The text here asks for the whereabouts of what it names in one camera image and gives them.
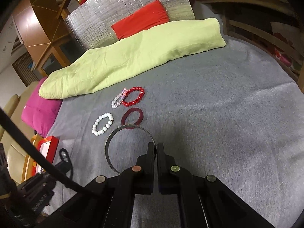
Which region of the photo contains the wooden cabinet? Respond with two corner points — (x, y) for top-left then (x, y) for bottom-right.
(12, 0), (84, 77)

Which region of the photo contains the silver bangle bracelet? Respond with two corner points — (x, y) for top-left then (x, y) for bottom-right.
(104, 124), (157, 175)

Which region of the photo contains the grey bed blanket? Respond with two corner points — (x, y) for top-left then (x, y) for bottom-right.
(49, 37), (303, 227)

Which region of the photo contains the black loop hair tie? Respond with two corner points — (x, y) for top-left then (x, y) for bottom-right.
(55, 148), (74, 180)

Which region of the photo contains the orange jewelry box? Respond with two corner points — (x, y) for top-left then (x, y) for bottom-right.
(21, 134), (44, 182)

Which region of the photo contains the dark red flat bangle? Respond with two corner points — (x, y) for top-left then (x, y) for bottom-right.
(121, 108), (144, 126)

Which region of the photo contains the red box lid tray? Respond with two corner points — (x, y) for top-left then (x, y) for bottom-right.
(32, 136), (59, 176)

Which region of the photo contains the beige leather sofa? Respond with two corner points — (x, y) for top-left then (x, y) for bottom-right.
(0, 80), (40, 184)

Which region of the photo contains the wooden shelf frame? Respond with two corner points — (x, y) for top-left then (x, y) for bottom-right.
(197, 0), (303, 90)

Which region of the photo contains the silver foil insulation panel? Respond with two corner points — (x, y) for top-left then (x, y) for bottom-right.
(65, 0), (195, 50)

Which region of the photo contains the red small cushion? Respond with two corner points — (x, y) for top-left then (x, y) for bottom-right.
(111, 0), (169, 40)

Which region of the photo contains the black cable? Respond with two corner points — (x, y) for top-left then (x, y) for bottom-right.
(0, 108), (96, 195)

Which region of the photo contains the light green bolster pillow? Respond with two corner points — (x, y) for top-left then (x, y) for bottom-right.
(39, 17), (226, 99)

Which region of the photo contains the magenta square pillow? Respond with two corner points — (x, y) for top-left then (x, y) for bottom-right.
(21, 77), (62, 137)

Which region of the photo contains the red bead bracelet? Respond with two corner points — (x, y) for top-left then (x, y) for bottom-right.
(121, 86), (145, 108)

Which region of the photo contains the clear pink crystal bracelet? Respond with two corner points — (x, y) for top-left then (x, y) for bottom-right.
(111, 87), (128, 109)

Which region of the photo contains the white pearl bead bracelet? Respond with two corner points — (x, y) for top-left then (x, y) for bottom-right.
(92, 112), (115, 136)

